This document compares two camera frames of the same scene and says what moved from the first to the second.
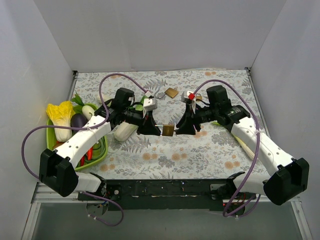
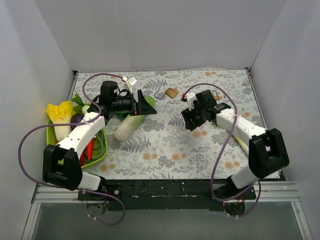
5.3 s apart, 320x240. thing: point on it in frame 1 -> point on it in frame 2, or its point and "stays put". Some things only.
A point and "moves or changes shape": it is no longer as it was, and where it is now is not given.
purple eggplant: (77, 120) stays put
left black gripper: (144, 122) -> (137, 104)
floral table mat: (213, 152) stays put
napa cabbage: (127, 128) stays put
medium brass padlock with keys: (168, 129) moves or changes shape
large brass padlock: (170, 92) stays put
